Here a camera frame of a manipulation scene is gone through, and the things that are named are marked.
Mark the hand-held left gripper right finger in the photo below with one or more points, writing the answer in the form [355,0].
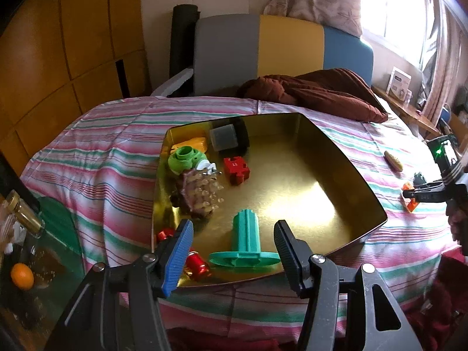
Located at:
[286,257]

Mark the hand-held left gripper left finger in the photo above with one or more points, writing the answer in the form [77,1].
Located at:
[181,257]

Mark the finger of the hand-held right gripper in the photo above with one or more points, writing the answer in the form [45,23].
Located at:
[427,193]
[419,179]

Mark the red metallic capsule case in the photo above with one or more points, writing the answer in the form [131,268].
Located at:
[199,266]

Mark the orange snap cube block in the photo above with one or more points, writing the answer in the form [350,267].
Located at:
[411,204]

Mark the green plastic spool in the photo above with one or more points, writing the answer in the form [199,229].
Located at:
[246,234]

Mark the gold metal tray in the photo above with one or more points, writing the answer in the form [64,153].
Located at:
[299,197]

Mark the red puzzle block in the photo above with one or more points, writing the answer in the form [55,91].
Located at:
[236,166]

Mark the black and grey cylinder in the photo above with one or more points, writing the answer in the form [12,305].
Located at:
[225,137]

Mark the person's right hand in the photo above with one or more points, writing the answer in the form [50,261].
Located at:
[459,226]

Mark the yellow perforated egg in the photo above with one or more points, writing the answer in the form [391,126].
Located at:
[393,160]

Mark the wooden desk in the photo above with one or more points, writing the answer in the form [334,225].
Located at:
[409,111]

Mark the clear spiked brush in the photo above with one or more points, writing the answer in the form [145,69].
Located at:
[201,193]

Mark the white cardboard box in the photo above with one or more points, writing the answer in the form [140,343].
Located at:
[398,82]

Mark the green round toy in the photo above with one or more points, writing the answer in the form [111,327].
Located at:
[184,159]

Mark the dark red cloth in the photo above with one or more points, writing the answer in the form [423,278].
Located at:
[442,299]

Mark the yellow plastic piece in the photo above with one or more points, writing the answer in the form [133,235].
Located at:
[192,143]

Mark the striped bed sheet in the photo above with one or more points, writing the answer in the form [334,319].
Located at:
[102,161]

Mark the green glass side table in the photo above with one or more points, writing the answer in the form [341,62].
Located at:
[55,259]

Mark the brown blanket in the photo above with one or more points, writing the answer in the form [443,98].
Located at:
[329,91]

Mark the orange fruit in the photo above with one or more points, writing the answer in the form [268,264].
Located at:
[22,277]

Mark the glass jar with gold lid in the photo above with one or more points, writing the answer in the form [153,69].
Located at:
[25,214]

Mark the window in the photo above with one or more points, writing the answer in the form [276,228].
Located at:
[395,3]

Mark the grey yellow blue headboard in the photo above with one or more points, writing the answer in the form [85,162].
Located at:
[285,44]

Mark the black rolled mat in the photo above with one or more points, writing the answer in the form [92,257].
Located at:
[182,36]

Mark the wooden wardrobe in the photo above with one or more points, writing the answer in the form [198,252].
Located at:
[55,62]

